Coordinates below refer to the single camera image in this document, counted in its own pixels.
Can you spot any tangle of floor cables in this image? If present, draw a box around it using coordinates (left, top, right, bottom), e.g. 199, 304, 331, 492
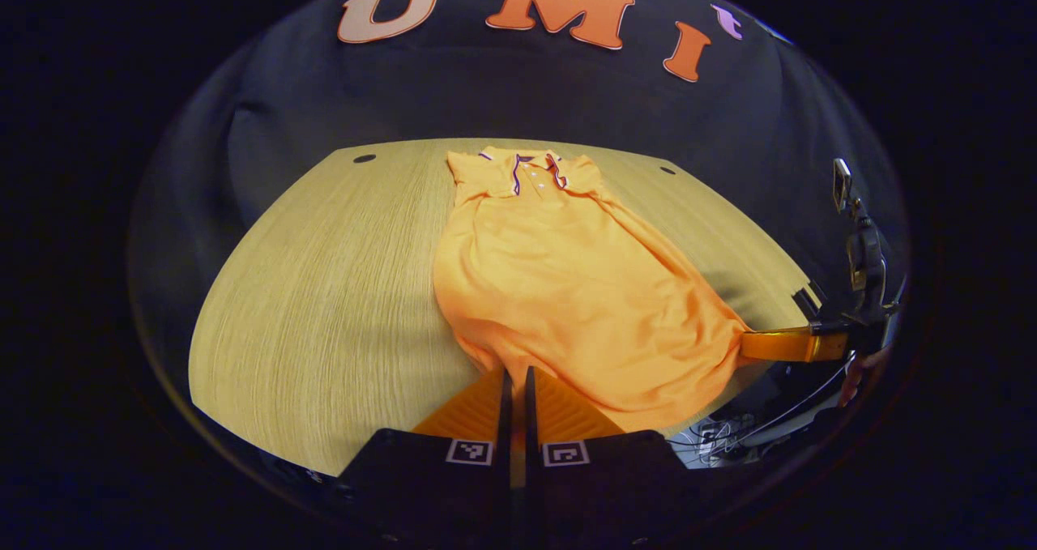
672, 356, 851, 466

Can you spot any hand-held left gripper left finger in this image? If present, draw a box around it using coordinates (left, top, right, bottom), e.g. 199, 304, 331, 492
336, 366, 513, 539

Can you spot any orange T-shirt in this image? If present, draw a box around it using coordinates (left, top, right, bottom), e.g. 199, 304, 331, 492
432, 147, 750, 433

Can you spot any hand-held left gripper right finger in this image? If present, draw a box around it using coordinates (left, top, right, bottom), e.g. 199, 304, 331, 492
525, 366, 714, 539

